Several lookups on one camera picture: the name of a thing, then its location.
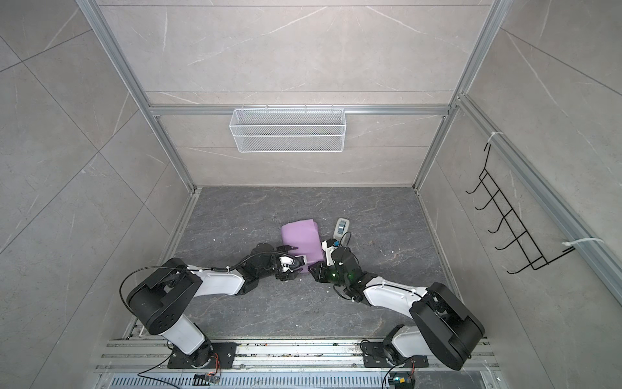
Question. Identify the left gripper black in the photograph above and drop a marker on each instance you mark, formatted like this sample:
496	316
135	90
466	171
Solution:
289	275

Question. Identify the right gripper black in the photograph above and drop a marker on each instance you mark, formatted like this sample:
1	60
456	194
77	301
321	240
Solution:
320	275

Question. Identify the pink wrapping paper sheet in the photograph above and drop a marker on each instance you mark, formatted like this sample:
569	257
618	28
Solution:
304	236

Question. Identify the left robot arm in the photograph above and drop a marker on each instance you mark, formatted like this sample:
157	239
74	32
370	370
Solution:
160	301

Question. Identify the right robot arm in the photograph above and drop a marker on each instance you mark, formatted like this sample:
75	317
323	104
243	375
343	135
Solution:
443	326

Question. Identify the white tape dispenser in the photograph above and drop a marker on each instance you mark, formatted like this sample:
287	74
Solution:
341	227

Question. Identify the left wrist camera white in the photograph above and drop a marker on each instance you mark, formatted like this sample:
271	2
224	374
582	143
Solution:
286	263

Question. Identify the white wire mesh basket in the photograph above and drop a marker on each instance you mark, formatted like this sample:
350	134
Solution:
288	130

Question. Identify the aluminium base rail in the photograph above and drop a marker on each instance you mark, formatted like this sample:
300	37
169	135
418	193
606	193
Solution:
339	363

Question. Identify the black wire hook rack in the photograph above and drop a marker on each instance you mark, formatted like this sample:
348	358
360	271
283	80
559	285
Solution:
510	220

